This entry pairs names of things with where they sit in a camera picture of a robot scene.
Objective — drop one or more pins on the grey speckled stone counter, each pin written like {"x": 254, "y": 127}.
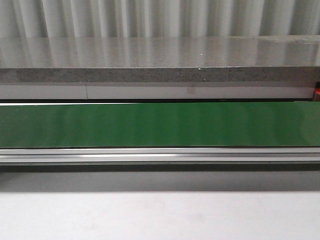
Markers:
{"x": 236, "y": 68}

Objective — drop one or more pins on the green conveyor belt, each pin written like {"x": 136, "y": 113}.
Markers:
{"x": 160, "y": 136}

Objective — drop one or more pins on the red plastic tray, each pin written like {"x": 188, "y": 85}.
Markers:
{"x": 316, "y": 95}

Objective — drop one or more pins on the white corrugated curtain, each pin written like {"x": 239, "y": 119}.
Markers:
{"x": 158, "y": 18}

